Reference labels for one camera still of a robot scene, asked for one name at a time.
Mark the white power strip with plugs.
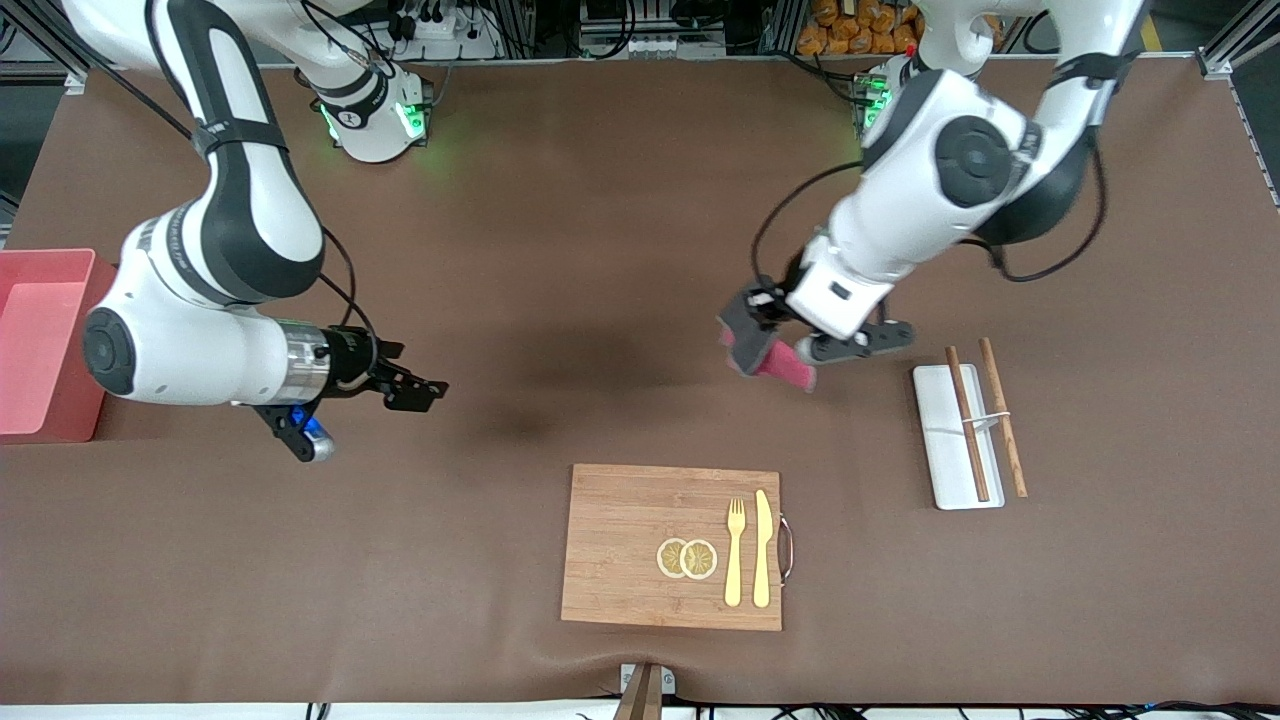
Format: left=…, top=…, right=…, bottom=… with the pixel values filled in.
left=395, top=0, right=504, bottom=59

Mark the long white power strip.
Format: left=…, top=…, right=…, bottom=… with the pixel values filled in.
left=578, top=33, right=728, bottom=59

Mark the orange items pile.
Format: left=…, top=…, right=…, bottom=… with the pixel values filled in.
left=797, top=0, right=923, bottom=57

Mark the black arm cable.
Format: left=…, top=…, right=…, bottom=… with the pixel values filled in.
left=318, top=228, right=379, bottom=346
left=750, top=160, right=866, bottom=286

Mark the yellow plastic fork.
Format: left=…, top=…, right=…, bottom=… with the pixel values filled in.
left=724, top=498, right=748, bottom=608

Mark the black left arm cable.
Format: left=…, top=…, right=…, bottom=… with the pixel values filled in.
left=750, top=160, right=866, bottom=286

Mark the brown wooden chopstick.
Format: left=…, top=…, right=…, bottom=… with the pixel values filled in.
left=978, top=337, right=1029, bottom=499
left=945, top=346, right=992, bottom=503

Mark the yellow plastic knife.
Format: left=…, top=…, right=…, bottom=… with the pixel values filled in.
left=752, top=489, right=774, bottom=609

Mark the pink plastic bin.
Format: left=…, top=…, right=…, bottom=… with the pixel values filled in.
left=0, top=248, right=119, bottom=445

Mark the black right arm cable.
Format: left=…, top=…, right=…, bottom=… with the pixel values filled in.
left=318, top=228, right=379, bottom=346

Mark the pink and grey cloth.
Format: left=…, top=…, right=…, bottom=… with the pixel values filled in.
left=717, top=288, right=818, bottom=393

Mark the white rectangular tray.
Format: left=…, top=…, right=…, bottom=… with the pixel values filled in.
left=911, top=363, right=1007, bottom=512

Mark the wooden cutting board with handle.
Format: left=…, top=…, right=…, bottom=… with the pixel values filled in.
left=560, top=463, right=797, bottom=633

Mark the aluminium frame profile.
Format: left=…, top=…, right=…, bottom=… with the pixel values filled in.
left=0, top=30, right=89, bottom=96
left=1195, top=15, right=1280, bottom=81

